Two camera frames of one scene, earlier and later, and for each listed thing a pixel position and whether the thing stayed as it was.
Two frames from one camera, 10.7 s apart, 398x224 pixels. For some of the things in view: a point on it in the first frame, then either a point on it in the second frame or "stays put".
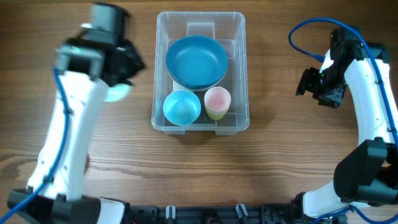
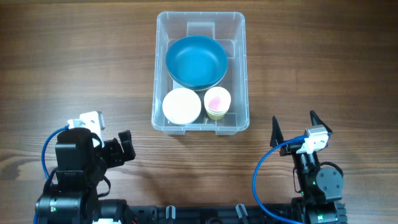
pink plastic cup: (217, 99) stays put
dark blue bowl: (196, 61) stays put
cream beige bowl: (198, 90) stays put
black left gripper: (135, 60) -> (118, 155)
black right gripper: (307, 84) -> (277, 136)
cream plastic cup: (216, 113) stays put
